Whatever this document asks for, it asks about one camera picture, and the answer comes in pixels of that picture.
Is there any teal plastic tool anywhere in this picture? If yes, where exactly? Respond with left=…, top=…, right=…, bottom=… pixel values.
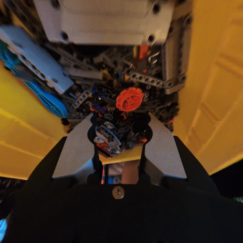
left=0, top=40, right=68, bottom=118

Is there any person's leg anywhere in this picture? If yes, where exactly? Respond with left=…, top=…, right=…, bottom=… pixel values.
left=121, top=160, right=141, bottom=184

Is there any pile of building parts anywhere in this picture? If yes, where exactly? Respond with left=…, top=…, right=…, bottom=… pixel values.
left=0, top=0, right=193, bottom=158

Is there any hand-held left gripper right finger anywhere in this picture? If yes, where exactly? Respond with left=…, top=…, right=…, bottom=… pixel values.
left=139, top=112, right=187, bottom=186

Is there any yellow plastic bin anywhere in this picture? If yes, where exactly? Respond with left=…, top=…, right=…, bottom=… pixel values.
left=0, top=0, right=243, bottom=181

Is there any light grey holed panel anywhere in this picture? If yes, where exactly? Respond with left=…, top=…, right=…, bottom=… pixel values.
left=0, top=24, right=75, bottom=95

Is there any small orange sprocket wheel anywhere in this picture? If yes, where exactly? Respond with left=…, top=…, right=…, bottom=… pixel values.
left=116, top=87, right=144, bottom=112

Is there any light grey rectangular plate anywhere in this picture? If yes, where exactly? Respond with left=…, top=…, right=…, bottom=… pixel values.
left=33, top=0, right=175, bottom=46

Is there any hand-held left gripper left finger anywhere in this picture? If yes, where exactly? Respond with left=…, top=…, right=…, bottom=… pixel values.
left=52, top=113, right=103, bottom=184

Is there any long light grey frame beam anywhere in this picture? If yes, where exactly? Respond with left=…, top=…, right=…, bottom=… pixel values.
left=163, top=15, right=192, bottom=95

